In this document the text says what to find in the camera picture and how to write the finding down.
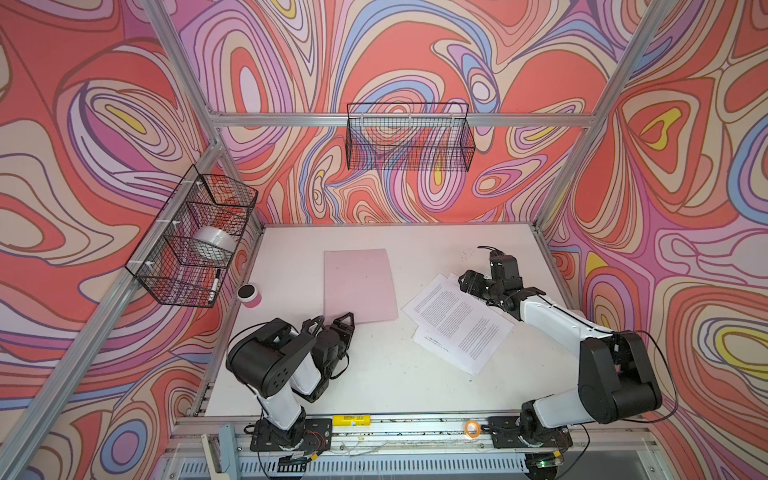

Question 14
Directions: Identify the printed paper sheet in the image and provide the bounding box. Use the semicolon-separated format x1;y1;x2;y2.
412;328;491;376
403;274;513;359

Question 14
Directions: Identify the pink folder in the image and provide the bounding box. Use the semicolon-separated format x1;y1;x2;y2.
323;249;399;324

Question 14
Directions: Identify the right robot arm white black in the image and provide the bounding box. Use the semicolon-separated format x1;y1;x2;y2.
458;246;663;447

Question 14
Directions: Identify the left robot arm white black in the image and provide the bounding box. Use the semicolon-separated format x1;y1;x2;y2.
225;312;356;437

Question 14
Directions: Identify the yellow label block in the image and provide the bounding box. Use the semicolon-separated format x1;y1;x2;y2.
332;415;371;427

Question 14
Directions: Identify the pink cup with black lid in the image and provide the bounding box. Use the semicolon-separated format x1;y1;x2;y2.
237;283;262;308

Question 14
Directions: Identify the black marker in basket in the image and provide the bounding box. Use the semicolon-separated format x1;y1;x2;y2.
207;269;221;307

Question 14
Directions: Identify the white tape roll in basket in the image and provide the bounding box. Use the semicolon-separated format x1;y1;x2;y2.
191;226;237;264

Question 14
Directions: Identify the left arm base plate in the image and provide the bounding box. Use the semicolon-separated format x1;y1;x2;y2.
244;417;333;454

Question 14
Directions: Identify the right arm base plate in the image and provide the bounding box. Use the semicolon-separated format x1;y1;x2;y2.
481;412;573;451

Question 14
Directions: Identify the black wire basket back wall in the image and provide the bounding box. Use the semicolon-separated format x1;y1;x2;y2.
345;101;476;172

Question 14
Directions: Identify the black wire basket wall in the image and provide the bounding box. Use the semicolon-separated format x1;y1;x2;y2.
125;166;258;308
345;101;476;172

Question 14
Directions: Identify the black wire basket left wall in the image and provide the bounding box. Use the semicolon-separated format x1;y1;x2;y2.
125;166;258;308

